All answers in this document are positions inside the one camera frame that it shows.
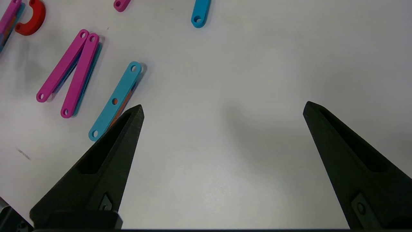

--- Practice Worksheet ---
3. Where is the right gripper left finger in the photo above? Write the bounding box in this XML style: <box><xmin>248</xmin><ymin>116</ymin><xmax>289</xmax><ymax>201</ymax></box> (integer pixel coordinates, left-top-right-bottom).
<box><xmin>29</xmin><ymin>105</ymin><xmax>145</xmax><ymax>230</ymax></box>

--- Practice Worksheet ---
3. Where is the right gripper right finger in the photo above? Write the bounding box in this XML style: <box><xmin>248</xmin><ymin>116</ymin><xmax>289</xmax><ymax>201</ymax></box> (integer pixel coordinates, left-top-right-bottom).
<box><xmin>303</xmin><ymin>101</ymin><xmax>412</xmax><ymax>232</ymax></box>

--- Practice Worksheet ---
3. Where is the small red arc piece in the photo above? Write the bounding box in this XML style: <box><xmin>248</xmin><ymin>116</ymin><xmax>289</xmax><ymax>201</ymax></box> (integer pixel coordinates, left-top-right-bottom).
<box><xmin>14</xmin><ymin>0</ymin><xmax>46</xmax><ymax>36</ymax></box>

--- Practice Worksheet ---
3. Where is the long pink bar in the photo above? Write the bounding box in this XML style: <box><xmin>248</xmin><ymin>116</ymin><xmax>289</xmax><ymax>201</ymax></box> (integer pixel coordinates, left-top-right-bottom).
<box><xmin>0</xmin><ymin>0</ymin><xmax>25</xmax><ymax>53</ymax></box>
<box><xmin>61</xmin><ymin>33</ymin><xmax>103</xmax><ymax>119</ymax></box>
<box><xmin>36</xmin><ymin>29</ymin><xmax>89</xmax><ymax>103</ymax></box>
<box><xmin>113</xmin><ymin>0</ymin><xmax>131</xmax><ymax>13</ymax></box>

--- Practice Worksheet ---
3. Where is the short blue bar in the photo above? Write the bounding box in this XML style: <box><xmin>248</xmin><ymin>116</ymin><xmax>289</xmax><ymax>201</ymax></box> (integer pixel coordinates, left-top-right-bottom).
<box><xmin>191</xmin><ymin>0</ymin><xmax>211</xmax><ymax>28</ymax></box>

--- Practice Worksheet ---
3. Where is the long blue bar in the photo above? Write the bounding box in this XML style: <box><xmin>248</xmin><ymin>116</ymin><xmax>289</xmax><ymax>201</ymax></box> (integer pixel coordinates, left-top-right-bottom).
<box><xmin>89</xmin><ymin>61</ymin><xmax>143</xmax><ymax>142</ymax></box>

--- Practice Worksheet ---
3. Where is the grey black robot chassis corner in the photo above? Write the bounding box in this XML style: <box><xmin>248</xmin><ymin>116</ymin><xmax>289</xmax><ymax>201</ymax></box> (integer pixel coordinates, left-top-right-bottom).
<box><xmin>0</xmin><ymin>197</ymin><xmax>34</xmax><ymax>232</ymax></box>

